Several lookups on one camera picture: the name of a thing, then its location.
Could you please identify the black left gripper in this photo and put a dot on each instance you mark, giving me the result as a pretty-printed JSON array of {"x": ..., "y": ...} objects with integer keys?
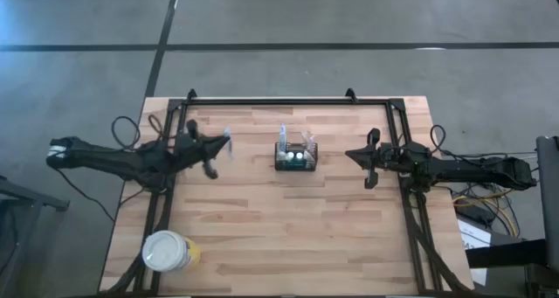
[{"x": 192, "y": 151}]

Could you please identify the purple toothbrush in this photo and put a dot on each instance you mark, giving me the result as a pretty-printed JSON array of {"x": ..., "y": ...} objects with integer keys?
[
  {"x": 311, "y": 147},
  {"x": 308, "y": 138}
]

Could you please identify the blue toothbrush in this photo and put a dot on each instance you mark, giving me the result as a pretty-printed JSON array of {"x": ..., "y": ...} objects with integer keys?
[
  {"x": 281, "y": 140},
  {"x": 284, "y": 151},
  {"x": 282, "y": 129}
]

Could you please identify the black upright panel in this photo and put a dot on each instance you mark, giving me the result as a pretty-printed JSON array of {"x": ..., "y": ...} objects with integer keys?
[{"x": 549, "y": 193}]

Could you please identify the black flat bar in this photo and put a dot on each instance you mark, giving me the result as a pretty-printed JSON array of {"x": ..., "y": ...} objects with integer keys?
[{"x": 506, "y": 254}]

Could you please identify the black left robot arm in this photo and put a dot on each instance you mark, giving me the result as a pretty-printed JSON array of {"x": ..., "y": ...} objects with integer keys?
[{"x": 109, "y": 162}]

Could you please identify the black aluminium rig frame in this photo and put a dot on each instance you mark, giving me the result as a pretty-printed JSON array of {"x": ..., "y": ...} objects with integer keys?
[{"x": 284, "y": 101}]

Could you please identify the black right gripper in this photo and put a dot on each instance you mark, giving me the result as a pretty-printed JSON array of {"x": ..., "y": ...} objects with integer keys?
[{"x": 386, "y": 158}]

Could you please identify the black frame clamp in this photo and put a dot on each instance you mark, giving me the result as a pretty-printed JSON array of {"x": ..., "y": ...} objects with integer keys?
[
  {"x": 192, "y": 94},
  {"x": 351, "y": 95}
]

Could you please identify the yellow Lysol wipes canister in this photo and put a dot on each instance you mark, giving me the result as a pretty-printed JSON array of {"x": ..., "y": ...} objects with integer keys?
[{"x": 166, "y": 251}]

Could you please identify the grey metal stand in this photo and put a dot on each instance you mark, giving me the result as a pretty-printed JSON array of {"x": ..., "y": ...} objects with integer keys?
[{"x": 43, "y": 199}]

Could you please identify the teal mouthwash bottle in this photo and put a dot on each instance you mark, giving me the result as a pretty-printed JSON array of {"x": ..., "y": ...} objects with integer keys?
[
  {"x": 289, "y": 156},
  {"x": 299, "y": 155}
]

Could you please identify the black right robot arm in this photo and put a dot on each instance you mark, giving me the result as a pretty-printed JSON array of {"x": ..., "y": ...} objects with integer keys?
[{"x": 480, "y": 171}]

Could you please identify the black power brick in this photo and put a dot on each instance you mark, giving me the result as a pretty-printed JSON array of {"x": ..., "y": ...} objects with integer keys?
[{"x": 476, "y": 212}]

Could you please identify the white cardboard box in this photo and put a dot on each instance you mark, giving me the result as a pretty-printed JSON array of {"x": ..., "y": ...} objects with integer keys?
[{"x": 474, "y": 239}]

